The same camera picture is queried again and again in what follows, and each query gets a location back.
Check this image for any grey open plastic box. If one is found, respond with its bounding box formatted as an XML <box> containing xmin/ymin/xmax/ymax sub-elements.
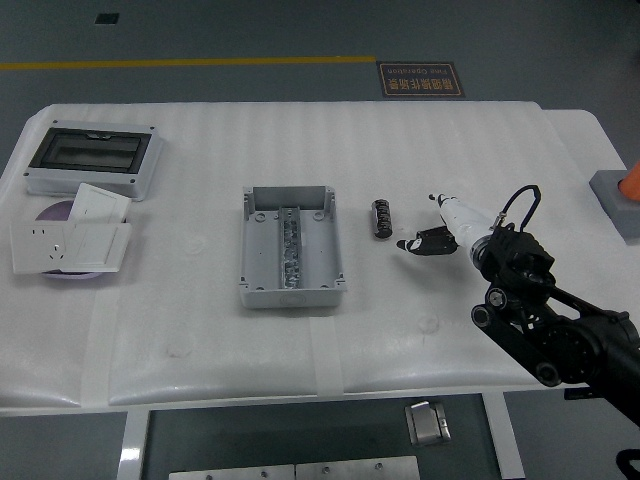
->
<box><xmin>238</xmin><ymin>185</ymin><xmax>348</xmax><ymax>310</ymax></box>

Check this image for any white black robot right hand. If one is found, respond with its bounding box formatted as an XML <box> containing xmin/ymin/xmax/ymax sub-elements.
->
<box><xmin>396</xmin><ymin>192</ymin><xmax>494</xmax><ymax>258</ymax></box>

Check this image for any grey box with dark window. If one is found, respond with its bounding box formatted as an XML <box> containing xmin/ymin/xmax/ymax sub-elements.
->
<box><xmin>23</xmin><ymin>119</ymin><xmax>165</xmax><ymax>202</ymax></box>

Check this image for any white switch panel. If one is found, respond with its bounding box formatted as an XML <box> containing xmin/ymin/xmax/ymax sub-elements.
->
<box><xmin>64</xmin><ymin>222</ymin><xmax>133</xmax><ymax>274</ymax></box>
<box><xmin>68</xmin><ymin>182</ymin><xmax>133</xmax><ymax>224</ymax></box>

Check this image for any white table frame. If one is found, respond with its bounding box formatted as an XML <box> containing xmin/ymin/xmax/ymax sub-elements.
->
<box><xmin>119</xmin><ymin>392</ymin><xmax>526</xmax><ymax>480</ymax></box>

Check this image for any grey block base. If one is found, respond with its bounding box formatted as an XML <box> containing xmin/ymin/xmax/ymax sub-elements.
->
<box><xmin>588</xmin><ymin>169</ymin><xmax>640</xmax><ymax>245</ymax></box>

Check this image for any black sleeved cable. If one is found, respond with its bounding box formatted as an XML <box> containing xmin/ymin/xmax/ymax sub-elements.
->
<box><xmin>616</xmin><ymin>448</ymin><xmax>640</xmax><ymax>480</ymax></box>

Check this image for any silver metal bracket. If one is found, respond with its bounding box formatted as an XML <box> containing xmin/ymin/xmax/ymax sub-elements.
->
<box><xmin>404</xmin><ymin>400</ymin><xmax>452</xmax><ymax>447</ymax></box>

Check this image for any white socket panel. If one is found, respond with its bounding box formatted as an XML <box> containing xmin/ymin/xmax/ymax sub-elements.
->
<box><xmin>9</xmin><ymin>222</ymin><xmax>77</xmax><ymax>275</ymax></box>

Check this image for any black table control panel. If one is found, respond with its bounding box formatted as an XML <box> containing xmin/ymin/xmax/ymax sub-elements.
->
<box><xmin>564</xmin><ymin>387</ymin><xmax>609</xmax><ymax>401</ymax></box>

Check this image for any grey metal plate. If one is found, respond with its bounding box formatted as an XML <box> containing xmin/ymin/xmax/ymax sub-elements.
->
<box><xmin>168</xmin><ymin>464</ymin><xmax>296</xmax><ymax>480</ymax></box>
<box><xmin>294</xmin><ymin>455</ymin><xmax>421</xmax><ymax>480</ymax></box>

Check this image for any white foam mat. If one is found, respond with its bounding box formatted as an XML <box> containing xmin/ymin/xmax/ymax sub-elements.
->
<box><xmin>0</xmin><ymin>102</ymin><xmax>629</xmax><ymax>407</ymax></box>

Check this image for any purple round plate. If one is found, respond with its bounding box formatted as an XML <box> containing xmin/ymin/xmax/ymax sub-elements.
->
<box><xmin>35</xmin><ymin>199</ymin><xmax>102</xmax><ymax>281</ymax></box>

